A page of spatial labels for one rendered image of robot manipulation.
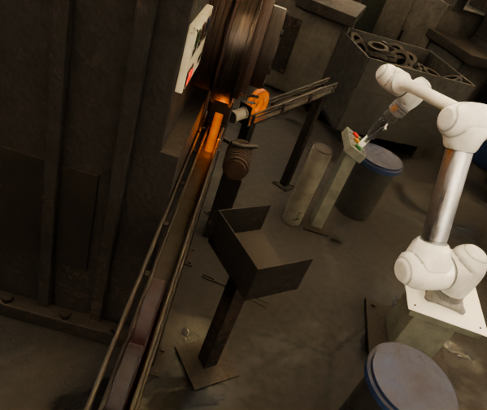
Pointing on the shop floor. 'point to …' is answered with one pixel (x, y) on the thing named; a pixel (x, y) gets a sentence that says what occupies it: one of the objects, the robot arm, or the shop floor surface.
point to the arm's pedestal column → (404, 330)
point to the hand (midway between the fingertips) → (364, 141)
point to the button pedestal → (315, 222)
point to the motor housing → (229, 181)
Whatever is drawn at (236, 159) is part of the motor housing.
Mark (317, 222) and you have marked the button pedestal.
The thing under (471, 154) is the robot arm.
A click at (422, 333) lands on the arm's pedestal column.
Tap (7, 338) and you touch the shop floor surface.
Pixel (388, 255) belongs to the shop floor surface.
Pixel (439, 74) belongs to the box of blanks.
